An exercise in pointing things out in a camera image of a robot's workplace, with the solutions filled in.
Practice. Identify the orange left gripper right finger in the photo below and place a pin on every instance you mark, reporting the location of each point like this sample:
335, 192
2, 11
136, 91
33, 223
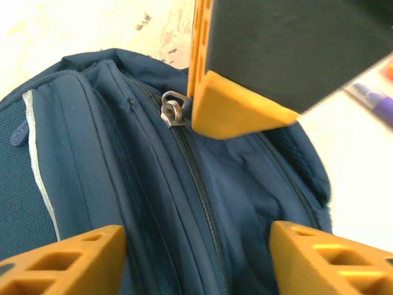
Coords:
322, 264

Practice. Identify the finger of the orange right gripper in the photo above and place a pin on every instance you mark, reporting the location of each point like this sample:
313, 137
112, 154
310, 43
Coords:
261, 55

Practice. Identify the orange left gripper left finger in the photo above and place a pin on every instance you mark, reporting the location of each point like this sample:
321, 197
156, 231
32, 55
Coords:
76, 264

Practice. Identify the navy blue backpack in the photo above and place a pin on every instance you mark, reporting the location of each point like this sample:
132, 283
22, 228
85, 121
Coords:
122, 169

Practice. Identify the orange and black highlighter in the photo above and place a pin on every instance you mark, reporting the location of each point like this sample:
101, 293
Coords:
388, 69

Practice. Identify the purple pen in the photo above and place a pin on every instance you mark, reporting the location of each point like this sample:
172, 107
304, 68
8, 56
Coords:
385, 110

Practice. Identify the white marker with blue cap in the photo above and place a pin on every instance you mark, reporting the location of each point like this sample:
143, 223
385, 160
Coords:
365, 91

